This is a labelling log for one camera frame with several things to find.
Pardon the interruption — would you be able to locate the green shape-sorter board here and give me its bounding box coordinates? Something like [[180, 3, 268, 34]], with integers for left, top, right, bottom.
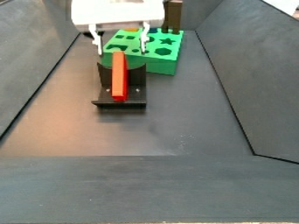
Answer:
[[100, 28, 183, 75]]

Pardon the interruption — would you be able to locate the brown arch block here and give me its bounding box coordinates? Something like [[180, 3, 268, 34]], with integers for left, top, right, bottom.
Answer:
[[161, 0, 183, 34]]

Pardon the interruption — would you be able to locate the black curved holder stand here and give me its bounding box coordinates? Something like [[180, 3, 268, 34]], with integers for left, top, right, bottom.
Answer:
[[91, 64, 147, 109]]

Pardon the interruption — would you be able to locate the blue cylinder block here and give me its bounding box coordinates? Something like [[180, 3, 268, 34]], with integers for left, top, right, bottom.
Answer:
[[149, 28, 157, 33]]

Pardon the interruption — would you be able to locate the yellow rectangular block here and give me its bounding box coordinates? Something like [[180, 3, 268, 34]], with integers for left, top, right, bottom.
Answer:
[[124, 28, 139, 32]]

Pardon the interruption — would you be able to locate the red double-square block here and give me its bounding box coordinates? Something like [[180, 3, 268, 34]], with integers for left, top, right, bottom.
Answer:
[[112, 51, 127, 102]]

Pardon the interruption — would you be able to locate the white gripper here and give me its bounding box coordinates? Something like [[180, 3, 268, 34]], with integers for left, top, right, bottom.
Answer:
[[71, 0, 164, 55]]

